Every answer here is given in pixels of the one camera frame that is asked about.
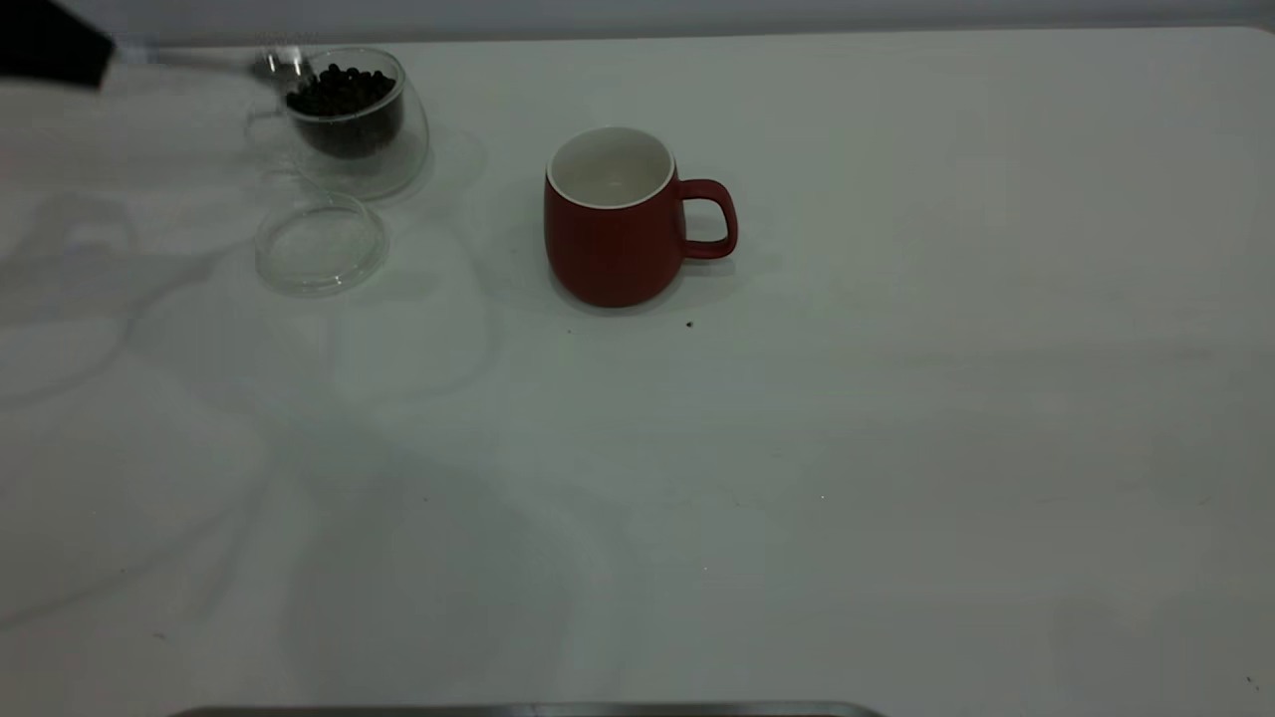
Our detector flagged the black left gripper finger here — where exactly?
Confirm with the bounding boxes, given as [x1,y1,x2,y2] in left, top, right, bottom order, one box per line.
[0,42,110,92]
[0,0,117,59]

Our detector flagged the metal spoon with white handle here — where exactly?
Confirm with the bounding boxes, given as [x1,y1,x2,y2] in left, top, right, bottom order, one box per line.
[108,42,316,93]

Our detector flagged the dark coffee beans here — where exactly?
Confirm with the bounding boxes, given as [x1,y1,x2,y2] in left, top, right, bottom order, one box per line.
[286,65,404,158]

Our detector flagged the red ceramic mug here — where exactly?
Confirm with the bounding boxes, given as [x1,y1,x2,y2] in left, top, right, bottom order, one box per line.
[543,126,739,309]

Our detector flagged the clear round glass lid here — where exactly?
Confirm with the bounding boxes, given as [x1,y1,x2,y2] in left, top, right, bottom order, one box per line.
[255,191,389,297]

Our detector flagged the clear double-wall glass cup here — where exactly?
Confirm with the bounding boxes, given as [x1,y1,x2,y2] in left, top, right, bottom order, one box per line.
[244,47,431,200]

